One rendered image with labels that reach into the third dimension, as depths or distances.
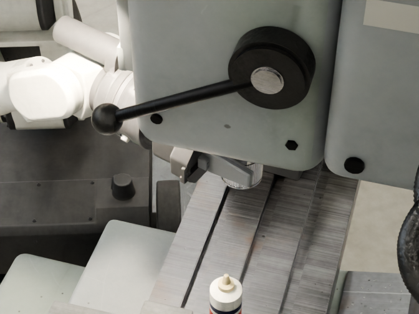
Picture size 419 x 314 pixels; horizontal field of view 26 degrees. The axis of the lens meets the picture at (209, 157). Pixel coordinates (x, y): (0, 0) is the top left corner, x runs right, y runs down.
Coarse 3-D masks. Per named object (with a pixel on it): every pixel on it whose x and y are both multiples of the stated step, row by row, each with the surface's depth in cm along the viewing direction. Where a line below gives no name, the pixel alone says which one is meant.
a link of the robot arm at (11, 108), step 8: (0, 64) 117; (8, 64) 115; (0, 72) 115; (0, 80) 115; (0, 88) 115; (0, 96) 115; (8, 96) 114; (0, 104) 116; (8, 104) 116; (0, 112) 119; (8, 112) 119
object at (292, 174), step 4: (264, 168) 136; (268, 168) 136; (272, 168) 136; (276, 168) 135; (280, 168) 135; (272, 172) 136; (276, 172) 136; (280, 172) 136; (284, 172) 135; (288, 172) 135; (292, 172) 135; (296, 172) 134; (300, 172) 134; (284, 176) 136; (288, 176) 136; (292, 176) 135; (296, 176) 135; (300, 176) 135
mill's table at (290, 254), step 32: (224, 192) 134; (256, 192) 134; (288, 192) 134; (320, 192) 136; (352, 192) 134; (192, 224) 129; (224, 224) 129; (256, 224) 129; (288, 224) 129; (320, 224) 129; (192, 256) 125; (224, 256) 125; (256, 256) 127; (288, 256) 125; (320, 256) 125; (160, 288) 121; (192, 288) 123; (256, 288) 121; (288, 288) 123; (320, 288) 121
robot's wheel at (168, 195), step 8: (160, 184) 186; (168, 184) 186; (176, 184) 186; (160, 192) 184; (168, 192) 184; (176, 192) 184; (160, 200) 182; (168, 200) 182; (176, 200) 182; (160, 208) 181; (168, 208) 181; (176, 208) 181; (160, 216) 180; (168, 216) 180; (176, 216) 181; (160, 224) 180; (168, 224) 180; (176, 224) 180
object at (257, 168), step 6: (240, 162) 97; (246, 162) 97; (252, 168) 98; (258, 168) 99; (258, 174) 100; (228, 180) 100; (258, 180) 101; (234, 186) 100; (240, 186) 100; (252, 186) 100
